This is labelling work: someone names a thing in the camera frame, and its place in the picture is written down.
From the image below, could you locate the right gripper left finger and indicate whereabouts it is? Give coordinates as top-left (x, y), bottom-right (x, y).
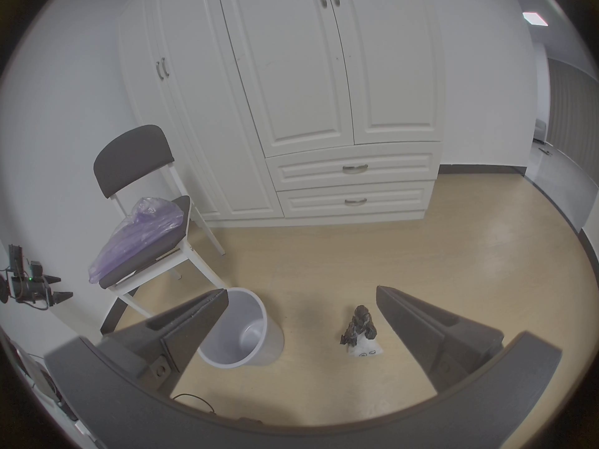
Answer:
top-left (100, 288), bottom-right (230, 393)

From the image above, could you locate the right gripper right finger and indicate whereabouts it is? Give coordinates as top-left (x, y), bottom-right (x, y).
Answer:
top-left (376, 285), bottom-right (506, 397)

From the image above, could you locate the purple plastic bag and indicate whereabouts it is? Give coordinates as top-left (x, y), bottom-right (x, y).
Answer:
top-left (89, 197), bottom-right (185, 284)

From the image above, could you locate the crumpled black plastic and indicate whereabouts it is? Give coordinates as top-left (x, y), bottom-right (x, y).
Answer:
top-left (340, 305), bottom-right (378, 346)

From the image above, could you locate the black cable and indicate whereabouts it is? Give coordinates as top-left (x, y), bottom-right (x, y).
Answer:
top-left (171, 393), bottom-right (264, 424)

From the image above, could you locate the clear printed wrapper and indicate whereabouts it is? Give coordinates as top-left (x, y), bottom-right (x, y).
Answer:
top-left (346, 337), bottom-right (385, 359)

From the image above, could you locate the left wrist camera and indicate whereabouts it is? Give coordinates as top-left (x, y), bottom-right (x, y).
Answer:
top-left (7, 244), bottom-right (44, 280)

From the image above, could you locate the white trash bin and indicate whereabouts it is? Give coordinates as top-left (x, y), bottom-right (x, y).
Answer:
top-left (197, 287), bottom-right (285, 369)

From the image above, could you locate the white wardrobe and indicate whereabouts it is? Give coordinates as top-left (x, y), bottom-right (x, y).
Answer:
top-left (117, 0), bottom-right (445, 225)

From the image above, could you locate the white chair with grey seat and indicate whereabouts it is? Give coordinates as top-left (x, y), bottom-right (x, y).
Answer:
top-left (89, 124), bottom-right (226, 336)

